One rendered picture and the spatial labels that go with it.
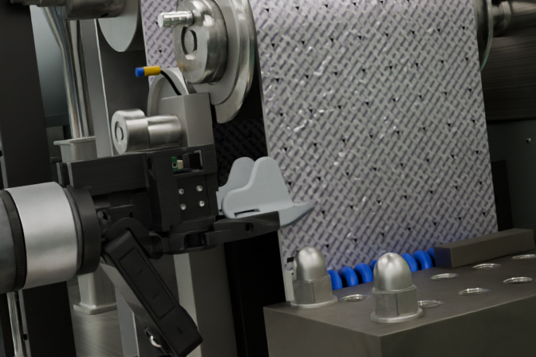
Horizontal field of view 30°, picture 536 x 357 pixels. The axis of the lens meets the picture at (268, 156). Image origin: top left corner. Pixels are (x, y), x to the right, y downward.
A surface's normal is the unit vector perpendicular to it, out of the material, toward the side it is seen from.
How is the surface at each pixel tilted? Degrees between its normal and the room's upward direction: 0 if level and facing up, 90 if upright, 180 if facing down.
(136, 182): 90
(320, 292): 90
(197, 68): 90
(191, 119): 90
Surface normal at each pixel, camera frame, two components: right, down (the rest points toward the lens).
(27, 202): 0.25, -0.72
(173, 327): 0.47, 0.01
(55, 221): 0.44, -0.27
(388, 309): -0.51, 0.11
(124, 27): -0.87, 0.13
